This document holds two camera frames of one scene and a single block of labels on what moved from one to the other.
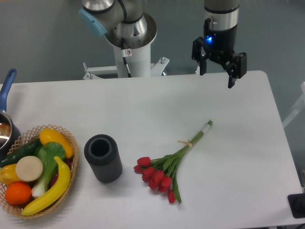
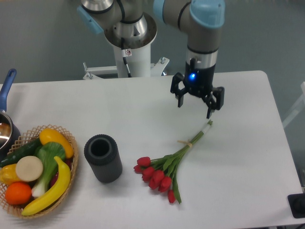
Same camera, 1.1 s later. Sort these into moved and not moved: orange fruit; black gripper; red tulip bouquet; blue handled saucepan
Moved: black gripper
Not moved: red tulip bouquet; blue handled saucepan; orange fruit
